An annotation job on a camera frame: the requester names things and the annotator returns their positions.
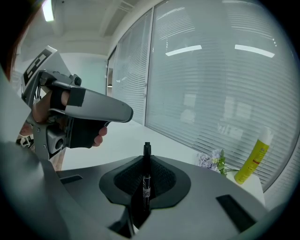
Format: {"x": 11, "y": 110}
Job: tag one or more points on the black marker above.
{"x": 147, "y": 187}

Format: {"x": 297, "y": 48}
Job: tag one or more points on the glass partition with blinds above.
{"x": 222, "y": 82}
{"x": 132, "y": 70}

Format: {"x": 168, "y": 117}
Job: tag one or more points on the person's left hand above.
{"x": 84, "y": 134}

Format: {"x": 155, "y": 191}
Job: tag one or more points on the purple artificial flowers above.
{"x": 212, "y": 160}

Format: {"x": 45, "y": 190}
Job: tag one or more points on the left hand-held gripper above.
{"x": 38, "y": 70}

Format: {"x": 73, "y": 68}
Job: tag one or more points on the yellow spray bottle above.
{"x": 253, "y": 161}

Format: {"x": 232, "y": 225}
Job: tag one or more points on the ceiling light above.
{"x": 48, "y": 10}

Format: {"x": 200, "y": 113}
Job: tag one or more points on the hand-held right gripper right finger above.
{"x": 206, "y": 187}

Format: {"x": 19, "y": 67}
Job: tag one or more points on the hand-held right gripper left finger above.
{"x": 89, "y": 187}

